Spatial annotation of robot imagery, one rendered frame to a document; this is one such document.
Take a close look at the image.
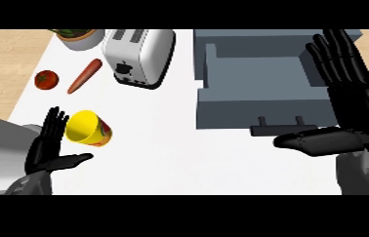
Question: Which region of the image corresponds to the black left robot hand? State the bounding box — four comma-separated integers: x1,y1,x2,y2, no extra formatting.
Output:
24,105,95,176

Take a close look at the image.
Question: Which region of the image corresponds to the grey potted plant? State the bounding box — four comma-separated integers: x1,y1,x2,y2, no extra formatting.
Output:
47,28,107,52

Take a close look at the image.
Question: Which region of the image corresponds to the dark drawer handle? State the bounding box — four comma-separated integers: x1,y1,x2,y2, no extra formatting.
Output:
250,115,321,138

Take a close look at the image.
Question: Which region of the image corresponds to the grey cabinet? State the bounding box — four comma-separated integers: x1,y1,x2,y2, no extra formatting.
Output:
192,28,363,88

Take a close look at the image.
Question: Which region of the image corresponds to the yellow cup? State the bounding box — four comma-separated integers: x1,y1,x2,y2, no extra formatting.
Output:
64,109,114,148

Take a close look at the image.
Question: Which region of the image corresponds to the orange carrot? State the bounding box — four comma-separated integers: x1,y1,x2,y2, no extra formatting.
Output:
67,58,104,96

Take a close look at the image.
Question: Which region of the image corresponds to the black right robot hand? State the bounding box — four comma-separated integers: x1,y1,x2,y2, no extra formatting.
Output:
273,28,369,158

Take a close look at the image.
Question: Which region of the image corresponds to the white toaster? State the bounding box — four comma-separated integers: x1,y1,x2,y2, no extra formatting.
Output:
102,28,177,91

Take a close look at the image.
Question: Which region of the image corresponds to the red tomato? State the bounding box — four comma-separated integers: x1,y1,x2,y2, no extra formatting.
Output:
33,69,61,91

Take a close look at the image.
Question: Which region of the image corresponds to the grey open drawer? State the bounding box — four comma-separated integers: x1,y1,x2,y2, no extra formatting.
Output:
195,43,340,131

